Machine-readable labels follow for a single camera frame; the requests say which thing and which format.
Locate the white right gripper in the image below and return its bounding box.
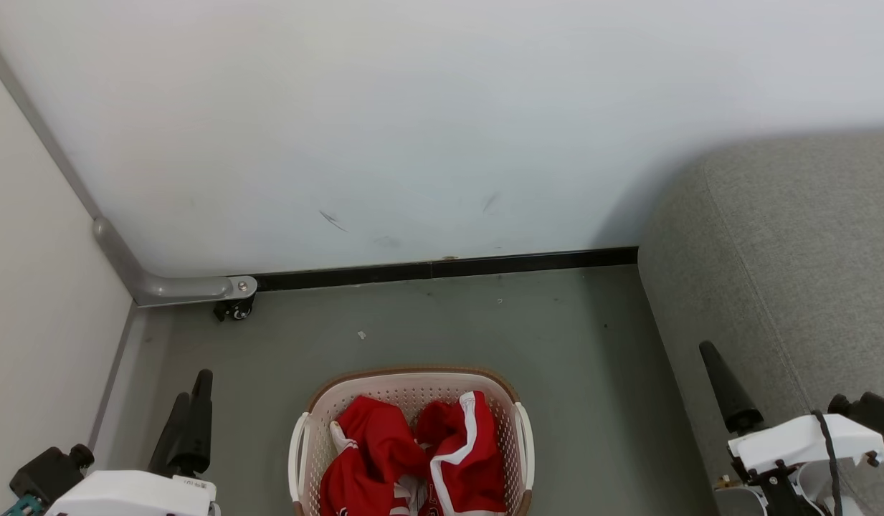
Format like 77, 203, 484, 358
700, 340, 884, 516

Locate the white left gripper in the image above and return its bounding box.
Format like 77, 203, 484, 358
46, 369, 220, 516

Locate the red and white garment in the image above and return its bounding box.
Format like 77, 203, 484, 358
318, 391, 507, 516

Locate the grey fabric sofa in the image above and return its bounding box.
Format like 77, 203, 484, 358
637, 133, 884, 516

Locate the black caster wheel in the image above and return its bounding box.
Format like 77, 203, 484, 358
214, 297, 255, 322

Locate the beige perforated laundry basket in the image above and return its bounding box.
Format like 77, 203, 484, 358
289, 367, 536, 516

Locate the black baseboard strip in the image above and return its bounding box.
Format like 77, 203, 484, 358
255, 247, 638, 292

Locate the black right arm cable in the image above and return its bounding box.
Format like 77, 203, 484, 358
813, 410, 844, 516

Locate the grey metal partition frame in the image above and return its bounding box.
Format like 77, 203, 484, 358
0, 29, 258, 309

